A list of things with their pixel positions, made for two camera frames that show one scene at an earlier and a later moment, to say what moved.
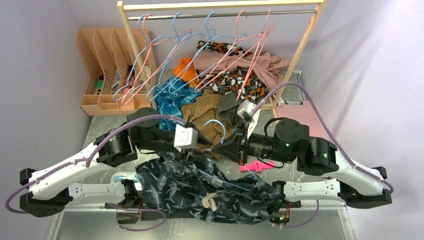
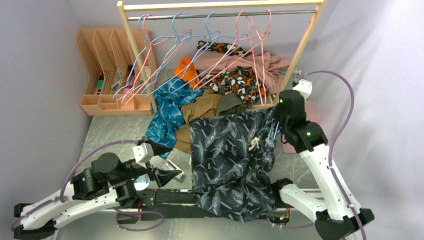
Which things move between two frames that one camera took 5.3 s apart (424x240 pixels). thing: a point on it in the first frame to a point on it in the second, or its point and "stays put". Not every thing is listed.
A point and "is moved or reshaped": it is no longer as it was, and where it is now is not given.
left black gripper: [191, 155] to [162, 176]
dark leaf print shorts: [199, 190] is moved or reshaped
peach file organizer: [115, 83] stays put
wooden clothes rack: [128, 10] stays put
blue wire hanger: [212, 178] is moved or reshaped
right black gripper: [230, 148] to [276, 113]
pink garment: [266, 66] stays put
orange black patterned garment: [240, 84] stays put
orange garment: [187, 71] stays put
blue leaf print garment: [170, 95] stays put
